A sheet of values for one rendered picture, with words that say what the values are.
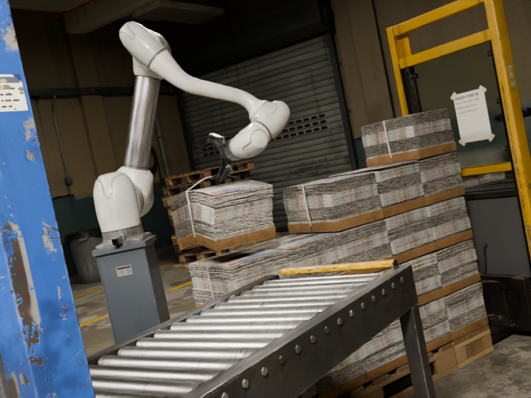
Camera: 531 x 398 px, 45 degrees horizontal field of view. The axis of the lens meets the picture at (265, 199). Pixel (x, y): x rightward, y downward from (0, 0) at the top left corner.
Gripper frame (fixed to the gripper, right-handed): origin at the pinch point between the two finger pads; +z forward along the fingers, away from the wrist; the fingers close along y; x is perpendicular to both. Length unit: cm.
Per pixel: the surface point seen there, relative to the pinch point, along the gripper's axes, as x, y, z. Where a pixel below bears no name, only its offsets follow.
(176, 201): -12.9, 13.6, 13.1
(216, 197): -11.6, 17.1, -19.7
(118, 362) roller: -83, 54, -82
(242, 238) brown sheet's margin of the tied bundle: -1.5, 35.1, -14.7
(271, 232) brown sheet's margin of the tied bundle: 12.6, 35.5, -14.5
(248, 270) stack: -3, 48, -15
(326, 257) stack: 38, 52, -14
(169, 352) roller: -73, 55, -90
